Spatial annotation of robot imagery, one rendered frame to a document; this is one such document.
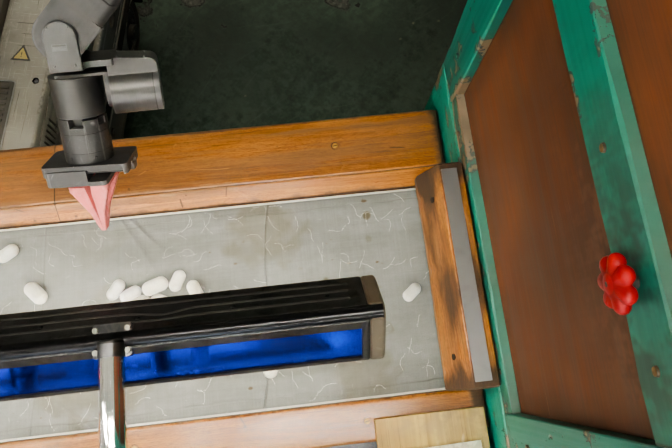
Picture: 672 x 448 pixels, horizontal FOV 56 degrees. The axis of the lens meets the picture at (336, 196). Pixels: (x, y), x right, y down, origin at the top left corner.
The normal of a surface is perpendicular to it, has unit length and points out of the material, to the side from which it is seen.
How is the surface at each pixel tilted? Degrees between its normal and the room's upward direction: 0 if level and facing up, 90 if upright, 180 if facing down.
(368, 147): 0
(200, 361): 58
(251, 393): 0
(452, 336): 66
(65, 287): 0
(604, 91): 90
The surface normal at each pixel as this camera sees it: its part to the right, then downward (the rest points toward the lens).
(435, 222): -0.90, 0.00
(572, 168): -0.99, 0.10
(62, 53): 0.24, 0.43
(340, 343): 0.11, 0.67
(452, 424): 0.03, -0.27
